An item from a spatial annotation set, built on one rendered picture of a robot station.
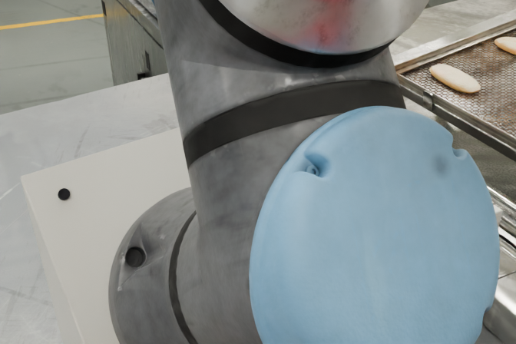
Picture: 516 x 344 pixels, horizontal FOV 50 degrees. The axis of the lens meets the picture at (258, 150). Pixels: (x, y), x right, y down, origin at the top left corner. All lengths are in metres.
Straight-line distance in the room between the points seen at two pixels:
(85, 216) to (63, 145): 0.47
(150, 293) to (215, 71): 0.16
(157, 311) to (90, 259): 0.08
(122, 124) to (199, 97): 0.66
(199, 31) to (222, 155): 0.06
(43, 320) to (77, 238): 0.19
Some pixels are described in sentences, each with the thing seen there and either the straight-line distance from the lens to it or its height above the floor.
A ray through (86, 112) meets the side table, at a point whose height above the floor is 0.82.
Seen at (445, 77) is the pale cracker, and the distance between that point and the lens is 0.87.
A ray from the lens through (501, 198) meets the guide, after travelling 0.69.
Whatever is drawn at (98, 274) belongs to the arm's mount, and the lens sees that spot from 0.41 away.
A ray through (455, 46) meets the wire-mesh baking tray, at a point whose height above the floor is 0.92.
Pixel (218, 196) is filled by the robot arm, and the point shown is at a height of 1.08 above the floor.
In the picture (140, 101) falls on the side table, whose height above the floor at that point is 0.82.
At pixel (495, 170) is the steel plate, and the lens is 0.82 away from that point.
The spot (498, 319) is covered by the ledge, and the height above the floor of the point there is 0.84.
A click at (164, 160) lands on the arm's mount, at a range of 0.44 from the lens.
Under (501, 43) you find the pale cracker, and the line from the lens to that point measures 0.98.
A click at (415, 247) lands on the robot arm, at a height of 1.08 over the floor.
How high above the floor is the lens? 1.22
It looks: 30 degrees down
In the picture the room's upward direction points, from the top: 1 degrees counter-clockwise
